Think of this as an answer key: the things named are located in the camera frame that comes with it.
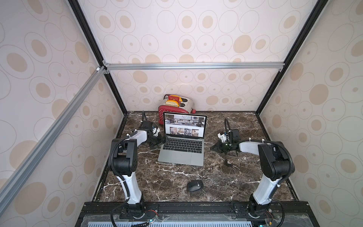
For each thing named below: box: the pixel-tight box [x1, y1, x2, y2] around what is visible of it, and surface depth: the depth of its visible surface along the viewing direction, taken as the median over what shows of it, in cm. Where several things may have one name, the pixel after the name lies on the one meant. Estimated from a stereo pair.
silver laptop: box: [157, 111, 208, 167], surface depth 99 cm
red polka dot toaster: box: [158, 94, 197, 125], surface depth 101 cm
